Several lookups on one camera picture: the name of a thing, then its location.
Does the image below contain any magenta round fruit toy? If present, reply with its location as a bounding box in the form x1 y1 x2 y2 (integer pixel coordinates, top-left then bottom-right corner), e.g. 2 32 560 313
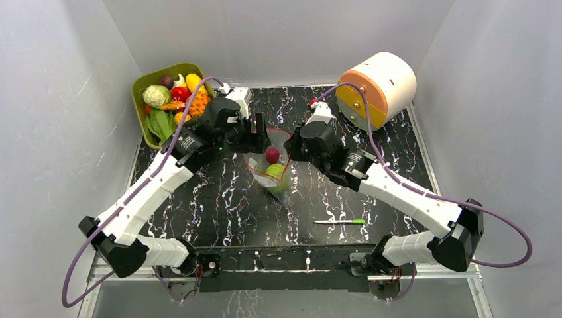
264 147 280 164

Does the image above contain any clear zip bag orange zipper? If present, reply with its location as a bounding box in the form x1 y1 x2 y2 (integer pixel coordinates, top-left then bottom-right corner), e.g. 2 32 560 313
244 128 292 206

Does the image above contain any green cabbage toy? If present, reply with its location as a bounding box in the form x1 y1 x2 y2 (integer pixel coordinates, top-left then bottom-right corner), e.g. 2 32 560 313
266 163 288 194

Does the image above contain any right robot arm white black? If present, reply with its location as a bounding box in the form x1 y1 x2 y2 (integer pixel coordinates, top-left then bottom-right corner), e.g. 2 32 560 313
284 121 483 274

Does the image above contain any orange pineapple toy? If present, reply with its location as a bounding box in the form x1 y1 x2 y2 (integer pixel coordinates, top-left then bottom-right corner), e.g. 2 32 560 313
188 93 211 118

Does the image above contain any yellow orange fruit toy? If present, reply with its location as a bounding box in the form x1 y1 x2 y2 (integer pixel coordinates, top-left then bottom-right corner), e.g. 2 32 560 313
174 112 192 126

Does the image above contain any yellow squash toy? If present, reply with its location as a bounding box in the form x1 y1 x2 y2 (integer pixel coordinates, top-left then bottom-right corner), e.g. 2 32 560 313
185 73 209 95

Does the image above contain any orange carrot toy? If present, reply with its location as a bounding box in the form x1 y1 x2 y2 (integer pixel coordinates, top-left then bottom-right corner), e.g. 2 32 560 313
160 101 186 112

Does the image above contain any white garlic toy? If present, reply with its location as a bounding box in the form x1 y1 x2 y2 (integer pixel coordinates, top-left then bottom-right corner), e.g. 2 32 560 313
172 74 187 88

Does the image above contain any green leafy vegetable toy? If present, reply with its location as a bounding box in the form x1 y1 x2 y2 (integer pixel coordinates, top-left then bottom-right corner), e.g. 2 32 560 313
146 109 177 142

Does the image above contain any dark purple round fruit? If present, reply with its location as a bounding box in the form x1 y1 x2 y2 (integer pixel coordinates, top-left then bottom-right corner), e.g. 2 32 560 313
158 76 174 90

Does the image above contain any white green cauliflower toy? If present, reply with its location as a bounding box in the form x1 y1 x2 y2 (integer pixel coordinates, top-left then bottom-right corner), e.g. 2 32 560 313
142 85 172 109

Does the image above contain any green white pen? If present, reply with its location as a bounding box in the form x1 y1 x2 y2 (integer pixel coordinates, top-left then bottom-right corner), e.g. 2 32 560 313
313 219 365 225

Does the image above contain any olive green plastic bin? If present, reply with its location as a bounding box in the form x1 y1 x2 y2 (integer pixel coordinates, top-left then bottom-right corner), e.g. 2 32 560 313
131 63 215 150

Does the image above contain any white orange yellow drawer box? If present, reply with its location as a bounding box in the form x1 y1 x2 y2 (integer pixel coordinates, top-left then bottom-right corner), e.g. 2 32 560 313
335 52 417 131

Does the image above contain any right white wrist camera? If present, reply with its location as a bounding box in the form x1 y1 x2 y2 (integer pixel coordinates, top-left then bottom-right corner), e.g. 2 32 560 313
306 99 335 124

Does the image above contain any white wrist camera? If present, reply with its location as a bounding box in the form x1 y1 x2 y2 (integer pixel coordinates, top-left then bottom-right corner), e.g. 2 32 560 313
306 99 335 124
225 87 252 119

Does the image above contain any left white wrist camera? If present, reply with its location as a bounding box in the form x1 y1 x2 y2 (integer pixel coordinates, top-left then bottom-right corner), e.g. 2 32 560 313
225 87 252 119

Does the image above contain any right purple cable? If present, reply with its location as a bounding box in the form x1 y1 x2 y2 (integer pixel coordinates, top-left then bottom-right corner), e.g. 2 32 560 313
313 81 533 268

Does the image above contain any purple cable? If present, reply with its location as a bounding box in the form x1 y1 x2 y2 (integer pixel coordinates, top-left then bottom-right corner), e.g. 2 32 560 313
61 76 227 309
313 81 533 268

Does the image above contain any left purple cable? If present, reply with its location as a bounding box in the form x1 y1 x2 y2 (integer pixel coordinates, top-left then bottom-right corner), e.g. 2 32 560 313
61 76 227 309

